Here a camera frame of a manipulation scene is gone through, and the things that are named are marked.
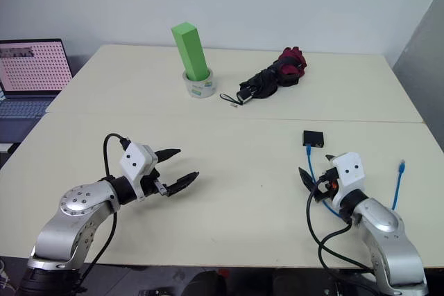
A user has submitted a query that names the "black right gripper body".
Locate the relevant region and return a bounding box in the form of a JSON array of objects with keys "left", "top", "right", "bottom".
[{"left": 313, "top": 167, "right": 340, "bottom": 204}]

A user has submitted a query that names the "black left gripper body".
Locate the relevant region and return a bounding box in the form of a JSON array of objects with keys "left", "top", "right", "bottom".
[{"left": 139, "top": 162, "right": 171, "bottom": 201}]

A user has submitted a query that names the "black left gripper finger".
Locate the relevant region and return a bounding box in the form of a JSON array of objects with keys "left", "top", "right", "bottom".
[
  {"left": 166, "top": 171, "right": 200, "bottom": 197},
  {"left": 154, "top": 148, "right": 182, "bottom": 164}
]

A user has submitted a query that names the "small black network box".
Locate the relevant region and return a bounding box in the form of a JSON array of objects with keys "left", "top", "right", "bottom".
[{"left": 302, "top": 130, "right": 326, "bottom": 149}]

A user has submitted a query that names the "clear tape roll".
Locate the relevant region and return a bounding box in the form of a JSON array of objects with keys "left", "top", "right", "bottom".
[{"left": 182, "top": 68, "right": 216, "bottom": 99}]

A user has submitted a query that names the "black and red folded umbrella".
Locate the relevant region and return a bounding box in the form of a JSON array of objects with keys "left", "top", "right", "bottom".
[{"left": 219, "top": 46, "right": 309, "bottom": 107}]

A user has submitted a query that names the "tall green box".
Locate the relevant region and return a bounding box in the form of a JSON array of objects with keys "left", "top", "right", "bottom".
[{"left": 171, "top": 21, "right": 210, "bottom": 82}]

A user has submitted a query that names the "open laptop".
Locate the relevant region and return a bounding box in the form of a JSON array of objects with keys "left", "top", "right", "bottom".
[{"left": 0, "top": 38, "right": 74, "bottom": 146}]

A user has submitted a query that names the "blue cable with black adapter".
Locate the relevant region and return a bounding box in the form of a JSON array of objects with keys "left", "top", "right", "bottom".
[{"left": 305, "top": 143, "right": 408, "bottom": 225}]

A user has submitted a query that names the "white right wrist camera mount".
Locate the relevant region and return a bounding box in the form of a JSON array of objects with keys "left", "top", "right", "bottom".
[{"left": 330, "top": 152, "right": 366, "bottom": 207}]

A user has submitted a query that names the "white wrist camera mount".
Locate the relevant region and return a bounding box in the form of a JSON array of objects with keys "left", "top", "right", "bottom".
[
  {"left": 330, "top": 152, "right": 366, "bottom": 207},
  {"left": 119, "top": 142, "right": 159, "bottom": 203}
]

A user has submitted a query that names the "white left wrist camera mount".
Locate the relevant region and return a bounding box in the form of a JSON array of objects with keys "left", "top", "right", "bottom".
[{"left": 119, "top": 142, "right": 159, "bottom": 203}]

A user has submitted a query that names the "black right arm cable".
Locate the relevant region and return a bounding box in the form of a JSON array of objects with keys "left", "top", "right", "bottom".
[{"left": 305, "top": 176, "right": 379, "bottom": 276}]

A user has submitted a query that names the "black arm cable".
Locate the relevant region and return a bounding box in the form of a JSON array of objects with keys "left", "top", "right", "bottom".
[
  {"left": 78, "top": 132, "right": 131, "bottom": 286},
  {"left": 305, "top": 176, "right": 379, "bottom": 276}
]

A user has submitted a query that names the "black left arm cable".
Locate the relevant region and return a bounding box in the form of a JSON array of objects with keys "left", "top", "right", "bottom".
[{"left": 78, "top": 132, "right": 131, "bottom": 286}]

